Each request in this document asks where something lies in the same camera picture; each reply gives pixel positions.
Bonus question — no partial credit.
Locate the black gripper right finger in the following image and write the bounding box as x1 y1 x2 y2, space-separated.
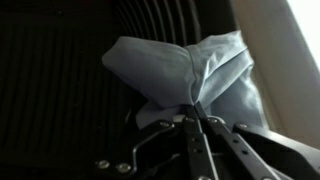
194 105 320 180

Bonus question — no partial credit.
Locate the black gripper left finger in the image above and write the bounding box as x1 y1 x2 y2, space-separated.
94 113 220 180

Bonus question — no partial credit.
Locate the blue shirt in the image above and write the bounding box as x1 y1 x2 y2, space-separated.
101 29 270 132

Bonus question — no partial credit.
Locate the black office chair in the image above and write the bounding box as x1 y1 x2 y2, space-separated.
0 0 240 180

